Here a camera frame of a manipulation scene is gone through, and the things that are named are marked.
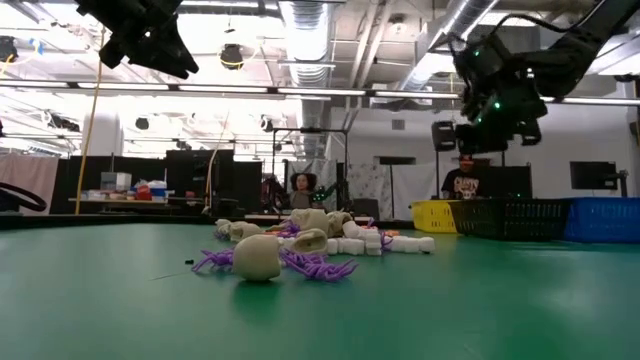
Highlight blue plastic basket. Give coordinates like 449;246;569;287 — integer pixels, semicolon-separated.
562;196;640;245

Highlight black sign bar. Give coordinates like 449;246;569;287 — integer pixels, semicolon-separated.
373;155;418;167

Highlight black ceiling dome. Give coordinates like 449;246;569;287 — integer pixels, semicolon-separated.
219;43;245;71

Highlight long ceiling light strip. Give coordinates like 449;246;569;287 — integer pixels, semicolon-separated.
0;79;640;107

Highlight green table mat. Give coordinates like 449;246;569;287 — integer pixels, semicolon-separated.
0;222;640;360

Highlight white cylinder tank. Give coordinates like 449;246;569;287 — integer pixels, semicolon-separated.
81;110;125;157

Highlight thin beige hanging cable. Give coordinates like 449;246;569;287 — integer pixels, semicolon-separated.
204;112;231;214

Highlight person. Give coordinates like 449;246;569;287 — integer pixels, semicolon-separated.
440;153;489;200
288;172;319;210

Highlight black curved hose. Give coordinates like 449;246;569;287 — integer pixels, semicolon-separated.
0;181;49;214

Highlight wooden workbench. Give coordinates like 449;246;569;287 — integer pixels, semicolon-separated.
68;196;176;210

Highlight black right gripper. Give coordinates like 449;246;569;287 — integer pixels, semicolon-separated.
455;118;544;155

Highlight black computer monitor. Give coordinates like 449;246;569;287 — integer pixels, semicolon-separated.
569;160;619;191

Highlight black partition panels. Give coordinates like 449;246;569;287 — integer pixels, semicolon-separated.
58;148;264;217

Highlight black rig frame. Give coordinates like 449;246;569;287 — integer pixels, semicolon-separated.
271;127;350;214

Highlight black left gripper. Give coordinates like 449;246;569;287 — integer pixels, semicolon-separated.
79;12;200;80

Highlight pale pink curtain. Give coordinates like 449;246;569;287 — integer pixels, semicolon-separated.
0;152;60;216

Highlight silver ventilation duct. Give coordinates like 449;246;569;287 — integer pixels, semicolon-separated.
399;0;501;94
277;0;334;129

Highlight black screen panel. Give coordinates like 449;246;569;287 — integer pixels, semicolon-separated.
474;164;534;200

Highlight white storage box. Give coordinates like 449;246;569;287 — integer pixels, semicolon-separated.
101;171;133;192

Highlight black plastic basket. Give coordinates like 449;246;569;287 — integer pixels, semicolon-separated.
447;198;574;242

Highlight yellow plastic basket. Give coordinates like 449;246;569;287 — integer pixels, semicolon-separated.
410;199;459;234

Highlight yellow extension cable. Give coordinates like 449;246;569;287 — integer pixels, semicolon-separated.
74;27;106;216

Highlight white backdrop sheet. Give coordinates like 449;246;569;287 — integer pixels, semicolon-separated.
347;162;444;221

